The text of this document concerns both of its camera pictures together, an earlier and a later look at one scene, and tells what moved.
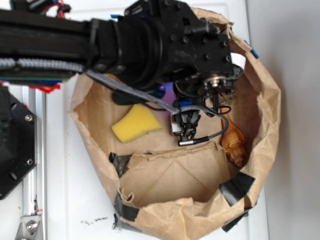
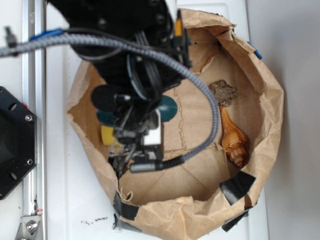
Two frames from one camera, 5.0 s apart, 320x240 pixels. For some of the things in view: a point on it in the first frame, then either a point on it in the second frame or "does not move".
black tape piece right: (236, 188) does not move
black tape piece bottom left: (125, 211) does not move
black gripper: (197, 53) → (135, 85)
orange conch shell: (234, 141) does not move
